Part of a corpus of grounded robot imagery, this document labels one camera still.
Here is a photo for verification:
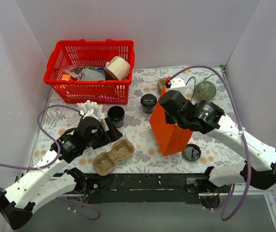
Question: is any black printed coffee cup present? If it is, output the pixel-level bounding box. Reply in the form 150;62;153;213
107;106;125;128

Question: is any black coffee cup lid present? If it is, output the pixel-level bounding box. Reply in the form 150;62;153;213
181;144;201;161

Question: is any orange paper bag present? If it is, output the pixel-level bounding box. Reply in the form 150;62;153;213
149;77;196;157

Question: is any red plastic shopping basket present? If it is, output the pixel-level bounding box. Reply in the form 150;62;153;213
44;39;135;105

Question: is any transparent dark cup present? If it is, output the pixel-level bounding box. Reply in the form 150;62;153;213
141;103;156;114

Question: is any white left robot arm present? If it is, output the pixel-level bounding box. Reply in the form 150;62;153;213
0;116;123;230

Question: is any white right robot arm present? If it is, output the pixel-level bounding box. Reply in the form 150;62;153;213
159;78;276;192

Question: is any green netted melon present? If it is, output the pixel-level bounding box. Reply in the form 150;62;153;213
194;74;217;101

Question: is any floral table mat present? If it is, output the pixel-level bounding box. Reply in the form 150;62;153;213
27;67;244;174

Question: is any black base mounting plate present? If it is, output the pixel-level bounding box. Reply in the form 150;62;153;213
79;173;225;205

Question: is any brown cardboard cup carrier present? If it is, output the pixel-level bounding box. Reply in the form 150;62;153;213
158;78;168;93

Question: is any orange snack box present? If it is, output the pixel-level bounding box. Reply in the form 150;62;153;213
61;74;72;81

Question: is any grey wrapped package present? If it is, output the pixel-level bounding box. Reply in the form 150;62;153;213
78;68;105;81

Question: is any beige paper wrapped roll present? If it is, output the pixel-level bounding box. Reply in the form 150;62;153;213
103;56;130;81

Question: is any aluminium frame rail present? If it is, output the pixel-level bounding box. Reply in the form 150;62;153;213
2;175;276;232

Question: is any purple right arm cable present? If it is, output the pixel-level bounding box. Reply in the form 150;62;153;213
169;64;252;222

